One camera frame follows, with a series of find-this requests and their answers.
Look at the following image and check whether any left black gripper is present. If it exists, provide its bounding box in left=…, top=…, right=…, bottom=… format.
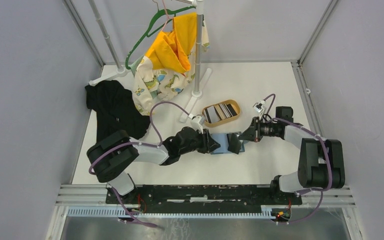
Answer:
left=179, top=127, right=221, bottom=156

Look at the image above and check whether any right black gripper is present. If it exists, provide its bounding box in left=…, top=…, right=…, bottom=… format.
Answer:
left=237, top=116, right=279, bottom=142

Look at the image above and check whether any blue card holder wallet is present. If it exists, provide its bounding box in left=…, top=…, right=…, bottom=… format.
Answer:
left=211, top=131, right=245, bottom=155

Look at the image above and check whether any dark credit card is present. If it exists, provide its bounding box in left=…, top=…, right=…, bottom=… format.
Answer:
left=226, top=132, right=242, bottom=155

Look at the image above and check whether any oval wooden card tray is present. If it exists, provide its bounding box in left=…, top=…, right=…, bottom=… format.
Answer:
left=202, top=99, right=241, bottom=128

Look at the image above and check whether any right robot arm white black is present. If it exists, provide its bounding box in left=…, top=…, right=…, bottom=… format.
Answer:
left=238, top=106, right=346, bottom=204

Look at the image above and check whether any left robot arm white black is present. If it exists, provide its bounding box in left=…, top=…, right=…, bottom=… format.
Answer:
left=86, top=127, right=221, bottom=204

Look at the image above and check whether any yellow dinosaur print jacket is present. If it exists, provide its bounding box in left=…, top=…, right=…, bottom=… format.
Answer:
left=132, top=12, right=197, bottom=116

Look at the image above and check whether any black garment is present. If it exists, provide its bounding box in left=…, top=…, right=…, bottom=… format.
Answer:
left=84, top=80, right=151, bottom=142

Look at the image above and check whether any white metal clothes rack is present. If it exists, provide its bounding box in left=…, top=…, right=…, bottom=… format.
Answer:
left=89, top=0, right=212, bottom=123

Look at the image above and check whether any green clothes hanger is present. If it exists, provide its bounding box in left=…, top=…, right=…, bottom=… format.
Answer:
left=124, top=5, right=196, bottom=70

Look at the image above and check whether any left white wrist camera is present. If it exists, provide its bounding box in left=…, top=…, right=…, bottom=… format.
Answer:
left=188, top=113, right=206, bottom=134

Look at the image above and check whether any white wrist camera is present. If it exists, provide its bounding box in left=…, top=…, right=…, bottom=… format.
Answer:
left=188, top=113, right=206, bottom=134
left=253, top=100, right=266, bottom=120

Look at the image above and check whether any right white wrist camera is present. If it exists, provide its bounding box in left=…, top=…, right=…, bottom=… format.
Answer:
left=253, top=100, right=266, bottom=120

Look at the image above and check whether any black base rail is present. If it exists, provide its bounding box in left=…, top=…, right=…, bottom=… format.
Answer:
left=121, top=185, right=303, bottom=214

